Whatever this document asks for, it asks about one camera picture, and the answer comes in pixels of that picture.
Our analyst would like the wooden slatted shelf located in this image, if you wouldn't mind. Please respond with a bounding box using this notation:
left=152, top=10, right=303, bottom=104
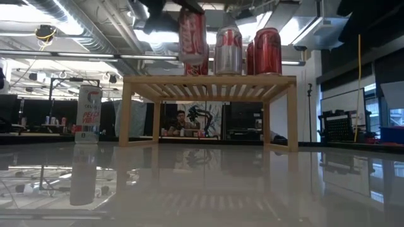
left=118, top=74, right=299, bottom=153

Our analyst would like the silver diet soda can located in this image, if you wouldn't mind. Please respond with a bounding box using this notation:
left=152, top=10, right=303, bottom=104
left=214, top=25, right=244, bottom=76

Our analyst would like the tall white slim can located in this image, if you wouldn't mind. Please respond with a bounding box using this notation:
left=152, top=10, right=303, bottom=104
left=74, top=84, right=104, bottom=145

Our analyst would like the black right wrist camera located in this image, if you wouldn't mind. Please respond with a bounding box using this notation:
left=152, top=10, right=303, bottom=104
left=138, top=0, right=169, bottom=35

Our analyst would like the dark red soda can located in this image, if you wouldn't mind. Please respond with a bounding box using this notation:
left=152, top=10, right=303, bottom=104
left=246, top=40, right=256, bottom=76
left=253, top=27, right=283, bottom=76

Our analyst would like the black pegboard cart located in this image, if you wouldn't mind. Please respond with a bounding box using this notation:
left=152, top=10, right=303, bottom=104
left=318, top=109, right=359, bottom=146

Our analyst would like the black yellow ceiling cable reel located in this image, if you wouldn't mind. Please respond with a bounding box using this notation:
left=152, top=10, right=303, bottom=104
left=34, top=24, right=58, bottom=44

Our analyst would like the black cabinet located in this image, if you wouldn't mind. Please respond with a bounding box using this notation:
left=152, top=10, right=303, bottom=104
left=222, top=101, right=265, bottom=141

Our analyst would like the black tripod stand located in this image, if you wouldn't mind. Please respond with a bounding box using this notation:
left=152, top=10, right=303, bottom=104
left=306, top=82, right=314, bottom=143

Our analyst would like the white cover sheet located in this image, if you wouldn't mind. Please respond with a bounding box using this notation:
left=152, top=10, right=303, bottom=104
left=113, top=99, right=148, bottom=139

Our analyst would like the blue plastic bin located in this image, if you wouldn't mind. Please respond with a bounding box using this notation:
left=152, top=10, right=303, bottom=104
left=379, top=125, right=404, bottom=145

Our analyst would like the red white cola can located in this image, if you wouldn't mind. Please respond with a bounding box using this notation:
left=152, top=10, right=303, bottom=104
left=177, top=6, right=208, bottom=66
left=184, top=44, right=210, bottom=76

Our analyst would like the dark computer monitor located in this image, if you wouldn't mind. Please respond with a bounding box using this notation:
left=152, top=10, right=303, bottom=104
left=0, top=93, right=19, bottom=135

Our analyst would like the person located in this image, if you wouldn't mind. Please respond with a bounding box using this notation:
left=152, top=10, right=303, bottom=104
left=166, top=109, right=191, bottom=137

